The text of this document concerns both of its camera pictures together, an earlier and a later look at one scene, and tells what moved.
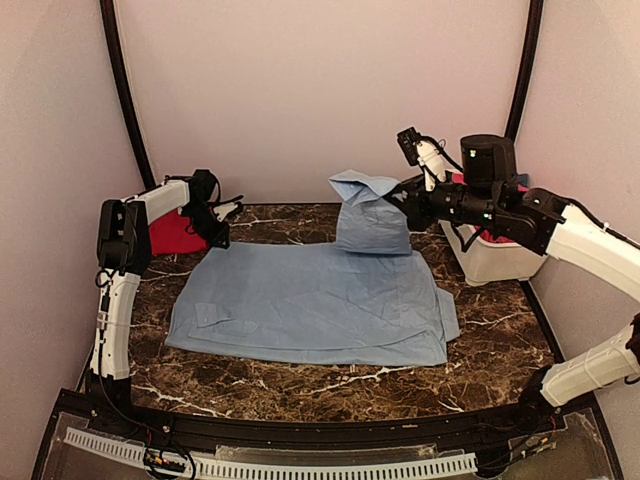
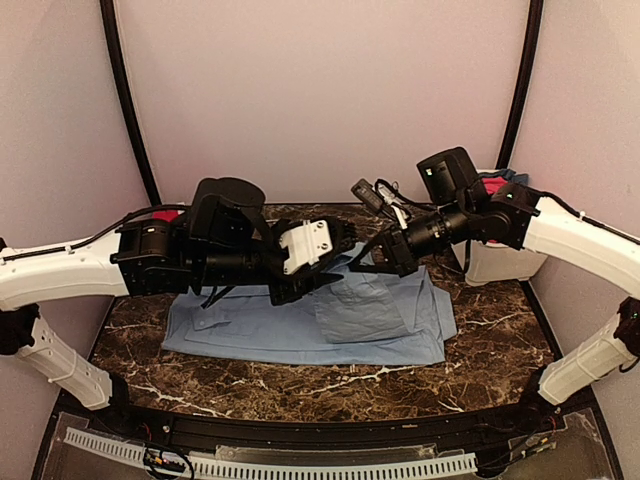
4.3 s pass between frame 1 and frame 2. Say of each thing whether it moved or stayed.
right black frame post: stayed
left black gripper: moved
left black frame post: stayed
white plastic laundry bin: stayed
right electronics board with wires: stayed
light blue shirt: moved
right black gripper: moved
